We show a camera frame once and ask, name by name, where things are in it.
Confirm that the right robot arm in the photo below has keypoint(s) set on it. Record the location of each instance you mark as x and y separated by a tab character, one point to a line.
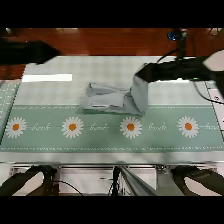
186	69

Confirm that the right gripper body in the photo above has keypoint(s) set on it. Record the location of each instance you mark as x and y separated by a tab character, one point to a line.
148	73

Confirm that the silver frame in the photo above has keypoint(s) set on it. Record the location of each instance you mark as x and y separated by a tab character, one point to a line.
140	186

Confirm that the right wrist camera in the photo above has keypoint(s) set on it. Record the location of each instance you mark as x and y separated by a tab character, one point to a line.
181	41

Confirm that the blue round object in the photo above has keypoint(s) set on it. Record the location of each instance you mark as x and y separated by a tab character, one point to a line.
171	35

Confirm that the grey-blue T-shirt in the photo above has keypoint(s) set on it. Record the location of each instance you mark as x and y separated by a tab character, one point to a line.
110	99

